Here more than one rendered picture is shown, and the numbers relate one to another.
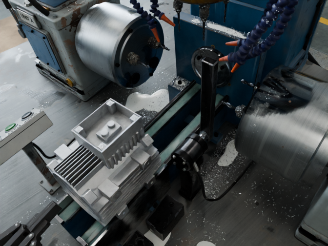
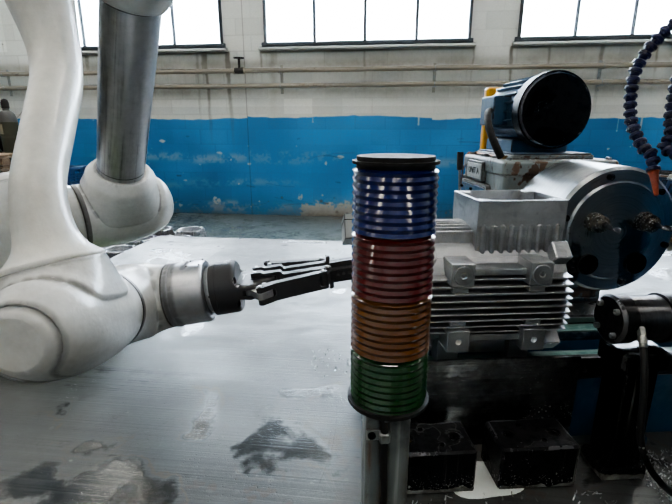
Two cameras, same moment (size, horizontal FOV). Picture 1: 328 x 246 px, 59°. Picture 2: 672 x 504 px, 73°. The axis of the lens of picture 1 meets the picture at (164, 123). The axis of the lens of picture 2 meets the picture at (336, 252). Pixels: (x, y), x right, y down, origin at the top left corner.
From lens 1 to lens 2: 0.45 m
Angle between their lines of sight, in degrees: 48
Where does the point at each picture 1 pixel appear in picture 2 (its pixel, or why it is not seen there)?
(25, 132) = not seen: hidden behind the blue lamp
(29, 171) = not seen: hidden behind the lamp
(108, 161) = (481, 230)
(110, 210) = (441, 301)
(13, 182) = (338, 322)
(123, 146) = (516, 228)
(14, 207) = (320, 339)
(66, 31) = (513, 183)
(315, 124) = not seen: outside the picture
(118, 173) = (486, 264)
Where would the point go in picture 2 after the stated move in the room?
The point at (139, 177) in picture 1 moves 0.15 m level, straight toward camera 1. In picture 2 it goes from (516, 293) to (493, 341)
